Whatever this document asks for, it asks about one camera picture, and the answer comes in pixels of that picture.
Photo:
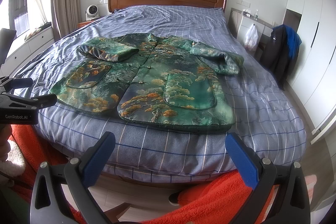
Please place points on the wooden nightstand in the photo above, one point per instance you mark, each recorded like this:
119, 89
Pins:
82, 24

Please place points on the white bedside desk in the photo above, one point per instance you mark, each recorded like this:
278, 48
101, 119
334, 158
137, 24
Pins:
239, 24

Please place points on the white wardrobe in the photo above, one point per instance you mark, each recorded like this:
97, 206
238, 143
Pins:
313, 78

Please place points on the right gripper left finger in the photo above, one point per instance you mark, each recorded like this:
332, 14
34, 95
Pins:
48, 202

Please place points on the white window bench drawers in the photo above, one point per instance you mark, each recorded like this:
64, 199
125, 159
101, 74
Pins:
22, 51

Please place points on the white round fan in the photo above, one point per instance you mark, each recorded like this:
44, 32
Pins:
91, 12

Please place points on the red fleece blanket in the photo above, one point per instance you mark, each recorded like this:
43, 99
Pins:
214, 202

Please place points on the clear bottle on desk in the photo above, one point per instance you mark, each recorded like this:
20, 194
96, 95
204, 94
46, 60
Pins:
256, 15

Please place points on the black and blue jacket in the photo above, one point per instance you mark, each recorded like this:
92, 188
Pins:
281, 53

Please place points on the white plastic bag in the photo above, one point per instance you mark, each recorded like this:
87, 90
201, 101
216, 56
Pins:
251, 39

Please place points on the green floral padded jacket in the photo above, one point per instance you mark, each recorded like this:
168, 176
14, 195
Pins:
168, 82

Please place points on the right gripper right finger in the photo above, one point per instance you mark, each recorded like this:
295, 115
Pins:
291, 202

